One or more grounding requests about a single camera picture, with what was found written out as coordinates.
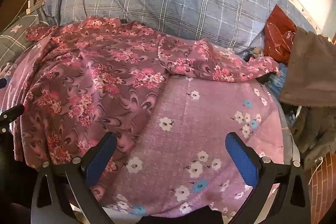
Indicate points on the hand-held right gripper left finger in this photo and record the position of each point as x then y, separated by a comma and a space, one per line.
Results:
101, 159

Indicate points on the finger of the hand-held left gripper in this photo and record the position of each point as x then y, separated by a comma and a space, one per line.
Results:
11, 113

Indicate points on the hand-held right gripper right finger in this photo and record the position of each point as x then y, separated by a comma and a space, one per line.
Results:
242, 161

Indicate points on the maroon floral garment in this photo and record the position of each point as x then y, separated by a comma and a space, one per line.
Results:
92, 77

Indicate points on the pink flowered blanket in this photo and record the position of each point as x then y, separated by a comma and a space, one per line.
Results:
204, 114

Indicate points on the grey star plaid pillow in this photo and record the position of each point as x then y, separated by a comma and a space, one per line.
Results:
15, 35

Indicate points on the grey fuzzy cloth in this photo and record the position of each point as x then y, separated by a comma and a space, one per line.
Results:
317, 129

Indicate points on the brick patterned panel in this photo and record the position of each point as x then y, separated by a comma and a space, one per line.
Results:
324, 192

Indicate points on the blue denim cloth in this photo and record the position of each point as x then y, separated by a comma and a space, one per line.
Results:
278, 81

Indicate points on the white charger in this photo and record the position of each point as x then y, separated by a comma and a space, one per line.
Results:
30, 5

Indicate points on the brown cloth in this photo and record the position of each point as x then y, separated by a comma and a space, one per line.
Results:
307, 69

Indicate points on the red plastic bag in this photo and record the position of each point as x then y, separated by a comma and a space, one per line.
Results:
278, 30

